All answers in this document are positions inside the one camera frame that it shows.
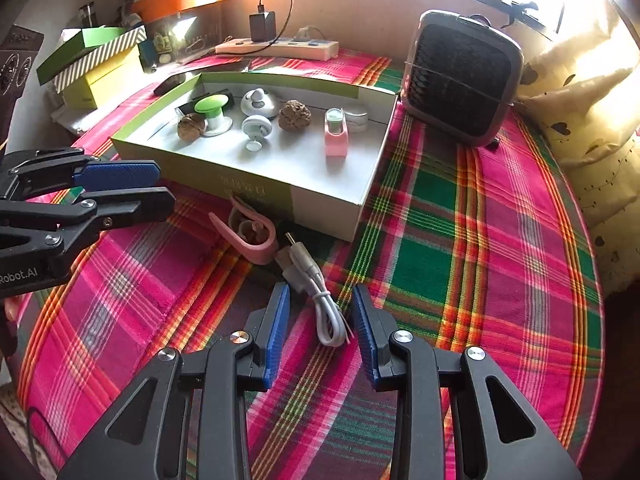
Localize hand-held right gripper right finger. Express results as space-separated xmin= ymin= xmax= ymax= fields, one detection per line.
xmin=351 ymin=284 xmax=583 ymax=480

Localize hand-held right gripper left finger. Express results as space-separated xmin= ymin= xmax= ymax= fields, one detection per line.
xmin=57 ymin=282 xmax=292 ymax=480

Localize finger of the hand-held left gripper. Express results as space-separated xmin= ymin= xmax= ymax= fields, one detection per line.
xmin=0 ymin=147 xmax=162 ymax=202
xmin=0 ymin=186 xmax=177 ymax=243

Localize white usb cable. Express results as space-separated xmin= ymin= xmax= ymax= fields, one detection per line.
xmin=274 ymin=231 xmax=351 ymax=347

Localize brown walnut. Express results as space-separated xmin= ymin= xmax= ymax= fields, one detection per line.
xmin=278 ymin=100 xmax=313 ymax=132
xmin=177 ymin=114 xmax=208 ymax=140

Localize pink clip with green pad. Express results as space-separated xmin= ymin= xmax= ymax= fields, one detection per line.
xmin=207 ymin=195 xmax=280 ymax=266

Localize green mushroom-shaped knob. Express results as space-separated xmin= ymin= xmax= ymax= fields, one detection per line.
xmin=194 ymin=94 xmax=233 ymax=137

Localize grey mushroom-shaped knob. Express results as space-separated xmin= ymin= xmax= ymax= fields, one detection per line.
xmin=241 ymin=114 xmax=276 ymax=153

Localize white round penguin-shaped gadget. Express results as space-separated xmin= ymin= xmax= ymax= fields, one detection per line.
xmin=240 ymin=87 xmax=278 ymax=121

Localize green cardboard box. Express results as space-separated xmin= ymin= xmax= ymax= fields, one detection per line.
xmin=110 ymin=71 xmax=398 ymax=243

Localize pink small bottle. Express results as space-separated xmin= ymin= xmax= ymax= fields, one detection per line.
xmin=322 ymin=107 xmax=351 ymax=158

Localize yellow box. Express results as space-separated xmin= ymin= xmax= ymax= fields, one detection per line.
xmin=64 ymin=50 xmax=146 ymax=111

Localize black smartphone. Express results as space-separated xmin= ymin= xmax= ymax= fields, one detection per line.
xmin=152 ymin=72 xmax=187 ymax=97

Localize green striped box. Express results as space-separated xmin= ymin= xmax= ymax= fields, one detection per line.
xmin=36 ymin=25 xmax=148 ymax=93

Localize plaid tablecloth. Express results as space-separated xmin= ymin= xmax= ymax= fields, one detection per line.
xmin=15 ymin=47 xmax=608 ymax=480

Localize dark box with round pattern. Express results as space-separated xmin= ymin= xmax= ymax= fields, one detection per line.
xmin=0 ymin=25 xmax=46 ymax=111

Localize orange tray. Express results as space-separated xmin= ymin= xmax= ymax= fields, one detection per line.
xmin=131 ymin=0 xmax=231 ymax=25

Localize beige power strip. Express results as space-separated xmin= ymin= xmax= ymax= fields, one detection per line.
xmin=215 ymin=37 xmax=340 ymax=62

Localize black charger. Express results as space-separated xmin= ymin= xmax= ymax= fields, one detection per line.
xmin=249 ymin=10 xmax=277 ymax=43

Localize small grey desk heater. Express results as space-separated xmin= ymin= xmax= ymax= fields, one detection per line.
xmin=402 ymin=9 xmax=523 ymax=148

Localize cream patterned curtain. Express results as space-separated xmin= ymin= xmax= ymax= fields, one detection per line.
xmin=515 ymin=0 xmax=640 ymax=286

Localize black window latch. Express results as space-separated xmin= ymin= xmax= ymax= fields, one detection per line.
xmin=505 ymin=2 xmax=541 ymax=28

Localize black charger cable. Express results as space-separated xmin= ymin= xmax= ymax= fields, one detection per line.
xmin=256 ymin=0 xmax=295 ymax=53

